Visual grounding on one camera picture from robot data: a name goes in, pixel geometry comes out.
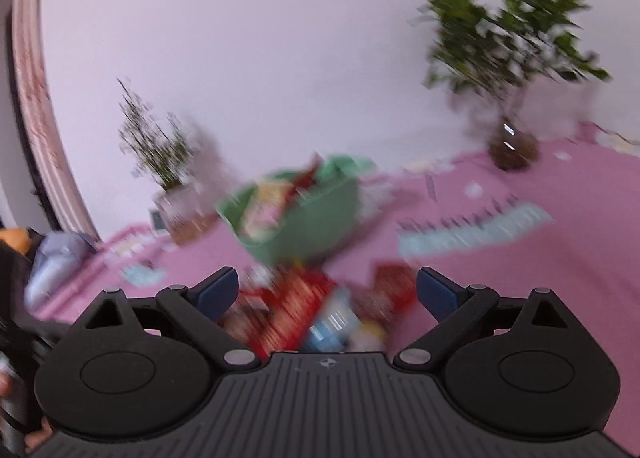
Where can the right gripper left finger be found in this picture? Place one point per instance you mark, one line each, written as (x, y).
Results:
(194, 313)

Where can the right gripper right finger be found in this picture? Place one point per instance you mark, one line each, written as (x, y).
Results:
(461, 315)

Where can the dark red snack packet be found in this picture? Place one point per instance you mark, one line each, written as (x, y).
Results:
(392, 293)

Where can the small digital clock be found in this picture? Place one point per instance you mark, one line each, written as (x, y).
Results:
(157, 222)

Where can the blue white snack packet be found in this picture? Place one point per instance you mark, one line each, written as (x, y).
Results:
(334, 325)

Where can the green plastic basket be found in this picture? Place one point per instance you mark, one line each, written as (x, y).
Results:
(318, 222)

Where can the pink printed tablecloth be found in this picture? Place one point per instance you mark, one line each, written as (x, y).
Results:
(570, 224)

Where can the light blue plastic bag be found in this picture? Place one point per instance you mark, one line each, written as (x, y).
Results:
(58, 258)

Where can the thin plant in white pot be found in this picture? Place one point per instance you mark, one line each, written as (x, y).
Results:
(164, 151)

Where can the leafy plant in glass vase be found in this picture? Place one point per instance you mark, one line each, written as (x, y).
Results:
(498, 53)

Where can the pink curtain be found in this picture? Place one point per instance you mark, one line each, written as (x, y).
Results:
(41, 128)

